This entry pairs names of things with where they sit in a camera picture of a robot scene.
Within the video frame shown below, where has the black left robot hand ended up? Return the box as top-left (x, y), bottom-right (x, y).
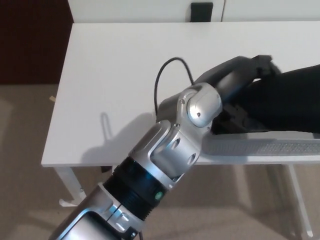
top-left (193, 54), bottom-right (281, 135)

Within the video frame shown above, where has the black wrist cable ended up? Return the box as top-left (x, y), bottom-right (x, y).
top-left (153, 57), bottom-right (196, 114)

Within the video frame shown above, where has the black wall bracket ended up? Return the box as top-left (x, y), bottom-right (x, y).
top-left (190, 2), bottom-right (214, 22)

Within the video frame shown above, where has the dark red door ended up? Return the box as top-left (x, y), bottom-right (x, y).
top-left (0, 0), bottom-right (75, 86)

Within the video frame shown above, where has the white perforated small container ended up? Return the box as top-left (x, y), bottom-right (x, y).
top-left (199, 130), bottom-right (320, 161)

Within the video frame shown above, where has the white cabinet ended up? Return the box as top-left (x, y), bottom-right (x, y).
top-left (184, 0), bottom-right (320, 24)

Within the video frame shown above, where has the white table leg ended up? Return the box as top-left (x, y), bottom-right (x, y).
top-left (286, 164), bottom-right (315, 238)
top-left (53, 165), bottom-right (85, 208)

